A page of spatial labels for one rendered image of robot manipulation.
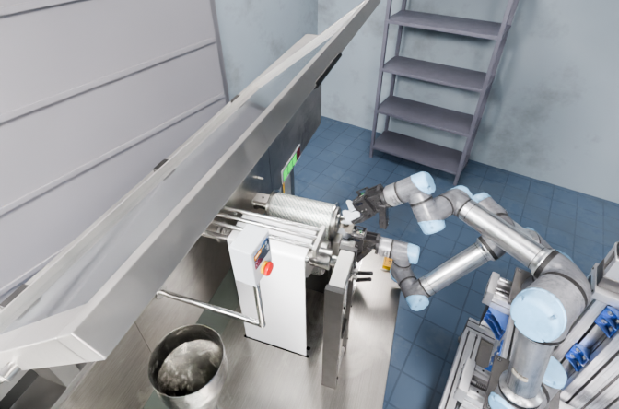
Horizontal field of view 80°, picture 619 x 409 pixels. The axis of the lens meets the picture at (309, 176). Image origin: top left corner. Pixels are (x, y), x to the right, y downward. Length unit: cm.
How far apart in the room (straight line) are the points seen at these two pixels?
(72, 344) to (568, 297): 103
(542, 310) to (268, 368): 89
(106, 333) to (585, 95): 377
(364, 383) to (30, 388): 95
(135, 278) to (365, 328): 129
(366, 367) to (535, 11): 303
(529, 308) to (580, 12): 288
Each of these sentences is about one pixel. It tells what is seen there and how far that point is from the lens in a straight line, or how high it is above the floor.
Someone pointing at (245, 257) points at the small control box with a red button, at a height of 170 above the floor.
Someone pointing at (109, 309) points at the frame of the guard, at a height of 200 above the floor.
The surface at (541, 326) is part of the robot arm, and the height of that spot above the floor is 140.
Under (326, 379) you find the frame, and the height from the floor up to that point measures 96.
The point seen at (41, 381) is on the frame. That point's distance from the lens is 100.
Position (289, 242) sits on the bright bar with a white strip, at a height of 145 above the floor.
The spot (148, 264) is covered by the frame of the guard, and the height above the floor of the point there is 199.
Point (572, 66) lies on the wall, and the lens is 377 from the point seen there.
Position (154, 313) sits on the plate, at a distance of 109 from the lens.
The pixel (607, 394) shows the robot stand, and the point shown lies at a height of 88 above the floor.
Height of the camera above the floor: 223
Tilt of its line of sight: 38 degrees down
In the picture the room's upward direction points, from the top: straight up
